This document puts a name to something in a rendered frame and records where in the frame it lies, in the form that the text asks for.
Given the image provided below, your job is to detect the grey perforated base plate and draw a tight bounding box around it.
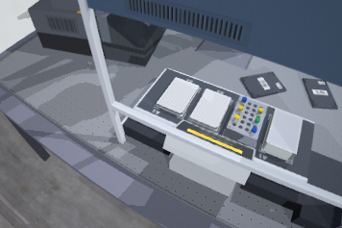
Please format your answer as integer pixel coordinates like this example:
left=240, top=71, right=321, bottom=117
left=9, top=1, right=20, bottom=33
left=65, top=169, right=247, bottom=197
left=0, top=36, right=304, bottom=228

